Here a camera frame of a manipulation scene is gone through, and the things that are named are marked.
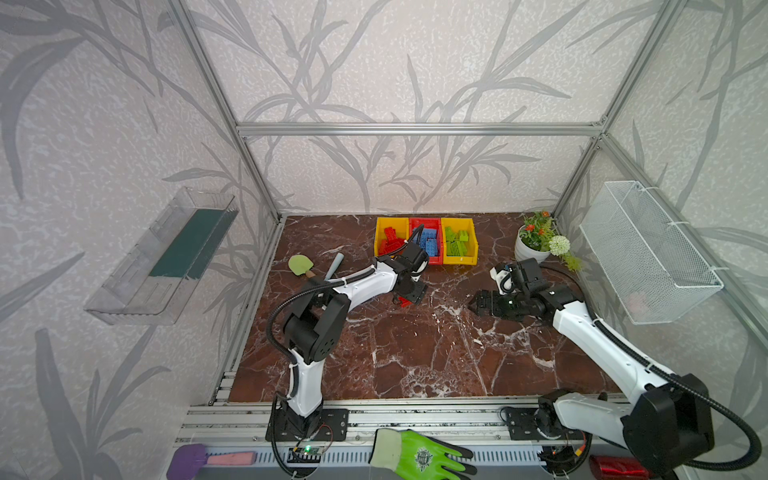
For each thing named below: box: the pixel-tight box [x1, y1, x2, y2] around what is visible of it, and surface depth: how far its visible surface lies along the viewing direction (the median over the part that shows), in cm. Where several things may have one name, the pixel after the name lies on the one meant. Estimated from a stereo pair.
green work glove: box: [368, 428, 478, 480], surface depth 70 cm
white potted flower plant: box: [514, 211, 581, 271], surface depth 98 cm
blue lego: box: [421, 228, 437, 257], surface depth 113 cm
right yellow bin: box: [441, 218, 478, 265], surface depth 107 cm
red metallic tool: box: [589, 455, 649, 480], surface depth 67 cm
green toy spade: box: [288, 254, 316, 278], surface depth 108 cm
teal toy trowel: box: [324, 252, 345, 281], surface depth 107 cm
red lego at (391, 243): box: [378, 226, 406, 256], surface depth 111 cm
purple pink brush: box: [167, 443, 256, 480], surface depth 70 cm
